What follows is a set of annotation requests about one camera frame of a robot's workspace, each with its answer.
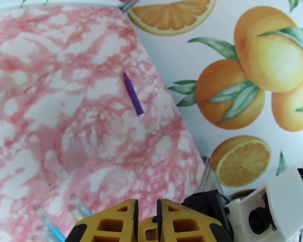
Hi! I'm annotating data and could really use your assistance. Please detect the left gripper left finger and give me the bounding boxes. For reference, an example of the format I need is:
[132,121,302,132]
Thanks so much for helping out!
[65,198,139,242]

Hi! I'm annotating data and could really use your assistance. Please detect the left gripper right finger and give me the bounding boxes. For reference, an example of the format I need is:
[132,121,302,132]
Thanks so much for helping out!
[156,198,233,242]

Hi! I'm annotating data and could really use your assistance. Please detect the blue marker pen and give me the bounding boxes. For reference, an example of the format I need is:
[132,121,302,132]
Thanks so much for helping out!
[69,194,93,217]

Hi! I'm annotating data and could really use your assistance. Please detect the blue crayons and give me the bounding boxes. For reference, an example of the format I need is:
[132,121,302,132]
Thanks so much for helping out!
[33,203,66,242]

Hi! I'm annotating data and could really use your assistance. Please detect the purple crayon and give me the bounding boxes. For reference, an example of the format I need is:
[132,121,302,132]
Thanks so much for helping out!
[123,72,145,117]

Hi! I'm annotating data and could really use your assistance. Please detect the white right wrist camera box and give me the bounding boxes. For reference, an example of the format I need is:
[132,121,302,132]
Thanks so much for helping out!
[226,167,303,237]

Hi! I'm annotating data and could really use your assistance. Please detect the aluminium frame post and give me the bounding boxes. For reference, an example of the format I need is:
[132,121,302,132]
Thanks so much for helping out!
[118,0,145,13]

